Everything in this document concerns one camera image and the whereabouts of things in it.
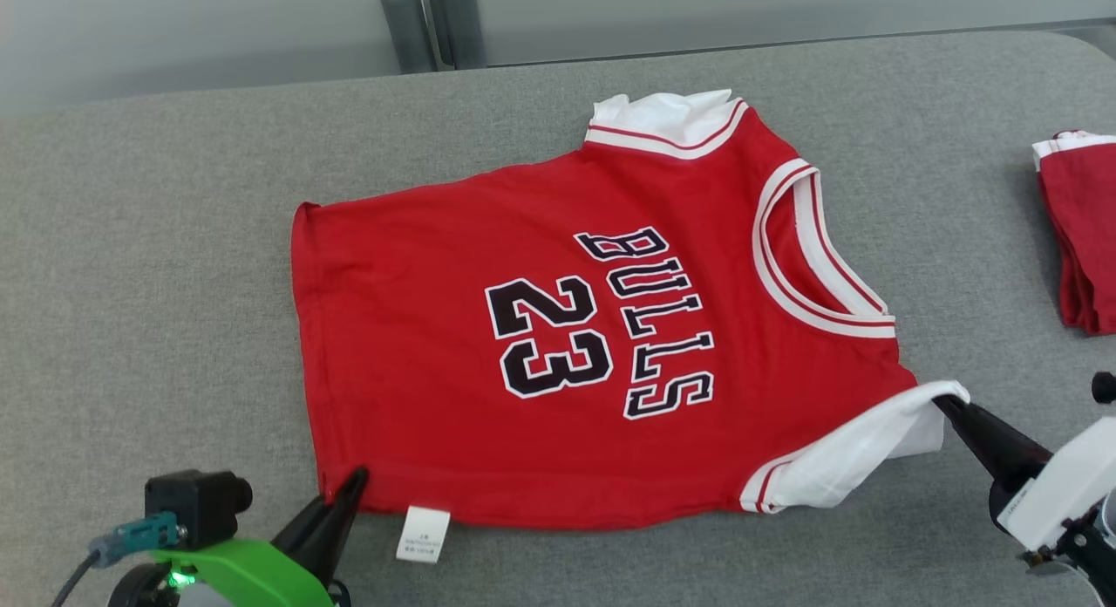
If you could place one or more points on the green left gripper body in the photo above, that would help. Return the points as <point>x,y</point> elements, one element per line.
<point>235,576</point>

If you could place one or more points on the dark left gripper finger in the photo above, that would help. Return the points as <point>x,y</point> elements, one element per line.
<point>327,528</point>

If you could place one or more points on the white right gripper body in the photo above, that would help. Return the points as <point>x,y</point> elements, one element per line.
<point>1064,494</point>

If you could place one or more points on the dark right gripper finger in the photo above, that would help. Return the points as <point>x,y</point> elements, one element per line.
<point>994,450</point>

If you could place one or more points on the red Bulls basketball jersey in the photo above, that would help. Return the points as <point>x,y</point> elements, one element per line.
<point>418,328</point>

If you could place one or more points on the red shorts with white stripe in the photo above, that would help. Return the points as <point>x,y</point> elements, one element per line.
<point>1090,241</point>

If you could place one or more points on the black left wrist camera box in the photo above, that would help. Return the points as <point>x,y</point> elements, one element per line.
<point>196,502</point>

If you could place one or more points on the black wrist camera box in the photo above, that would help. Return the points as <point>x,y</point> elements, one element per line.
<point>1105,387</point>
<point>196,502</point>

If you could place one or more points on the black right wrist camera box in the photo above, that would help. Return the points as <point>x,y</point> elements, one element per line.
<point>1105,387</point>

